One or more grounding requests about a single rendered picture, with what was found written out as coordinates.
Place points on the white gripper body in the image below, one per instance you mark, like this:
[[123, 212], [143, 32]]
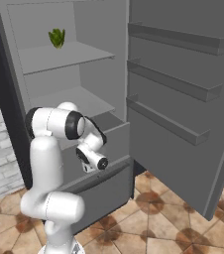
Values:
[[88, 167]]

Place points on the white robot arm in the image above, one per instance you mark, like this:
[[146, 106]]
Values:
[[46, 165]]

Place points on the grey fridge bottom drawer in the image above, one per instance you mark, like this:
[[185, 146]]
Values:
[[110, 195]]

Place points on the grey fridge drawer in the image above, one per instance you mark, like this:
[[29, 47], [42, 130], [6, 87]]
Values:
[[117, 142], [110, 195]]

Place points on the grey fridge inner shelf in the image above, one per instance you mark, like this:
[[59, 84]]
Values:
[[64, 56], [84, 101]]

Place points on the grey fridge door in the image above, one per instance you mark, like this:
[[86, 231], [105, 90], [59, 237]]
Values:
[[170, 172]]

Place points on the grey fridge door shelf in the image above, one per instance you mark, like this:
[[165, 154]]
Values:
[[183, 39], [176, 81], [170, 124]]

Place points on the green lettuce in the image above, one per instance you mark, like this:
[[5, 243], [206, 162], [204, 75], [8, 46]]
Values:
[[57, 38]]

